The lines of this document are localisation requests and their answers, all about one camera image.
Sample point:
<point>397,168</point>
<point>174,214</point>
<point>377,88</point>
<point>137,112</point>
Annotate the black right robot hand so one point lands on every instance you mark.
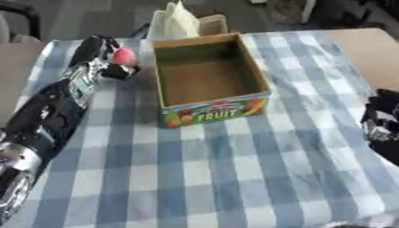
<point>383,124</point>

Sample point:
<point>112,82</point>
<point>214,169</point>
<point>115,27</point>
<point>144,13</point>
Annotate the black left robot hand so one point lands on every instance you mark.
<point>92,49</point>

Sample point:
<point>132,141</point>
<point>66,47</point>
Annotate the pink round toy fruit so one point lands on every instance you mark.
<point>125,57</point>

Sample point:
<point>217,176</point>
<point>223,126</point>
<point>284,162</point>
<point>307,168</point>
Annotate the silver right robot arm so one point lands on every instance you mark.
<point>363,223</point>

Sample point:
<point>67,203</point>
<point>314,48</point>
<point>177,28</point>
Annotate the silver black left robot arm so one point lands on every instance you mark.
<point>47,118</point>

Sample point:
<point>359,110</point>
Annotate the tan cardboard box printed front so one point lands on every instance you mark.
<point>208,80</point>

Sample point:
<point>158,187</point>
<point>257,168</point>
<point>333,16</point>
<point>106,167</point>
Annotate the black chair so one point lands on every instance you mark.
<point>23,17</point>

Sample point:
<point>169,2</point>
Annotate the white paper bag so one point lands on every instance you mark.
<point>174,23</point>

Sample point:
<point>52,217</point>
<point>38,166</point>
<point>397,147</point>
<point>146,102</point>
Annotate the tan cardboard piece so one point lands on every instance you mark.
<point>214,24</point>

